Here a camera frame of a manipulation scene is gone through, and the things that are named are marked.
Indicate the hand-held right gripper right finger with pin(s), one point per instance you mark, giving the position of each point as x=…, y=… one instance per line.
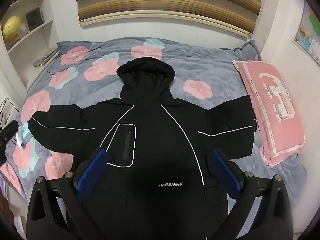
x=226, y=172

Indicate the black box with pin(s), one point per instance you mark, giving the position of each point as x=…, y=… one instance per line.
x=34, y=18

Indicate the wooden slatted headboard panel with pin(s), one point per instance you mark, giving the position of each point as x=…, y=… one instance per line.
x=162, y=7

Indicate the white bookshelf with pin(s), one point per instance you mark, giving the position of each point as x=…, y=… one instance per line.
x=46, y=10

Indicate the grey pillow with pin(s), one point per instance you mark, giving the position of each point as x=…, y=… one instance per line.
x=247, y=51

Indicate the pink printed pillow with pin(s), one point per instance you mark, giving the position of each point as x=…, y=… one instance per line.
x=262, y=120

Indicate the wall map poster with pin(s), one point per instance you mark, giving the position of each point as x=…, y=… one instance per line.
x=308, y=35

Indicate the black hooded jacket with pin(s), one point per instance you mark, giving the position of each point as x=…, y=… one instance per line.
x=155, y=135

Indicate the gold globe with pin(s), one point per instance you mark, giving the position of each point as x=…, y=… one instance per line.
x=11, y=28

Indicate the grey floral blanket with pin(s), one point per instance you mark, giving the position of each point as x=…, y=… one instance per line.
x=212, y=75

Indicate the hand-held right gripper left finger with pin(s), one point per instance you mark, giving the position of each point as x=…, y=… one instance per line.
x=92, y=171

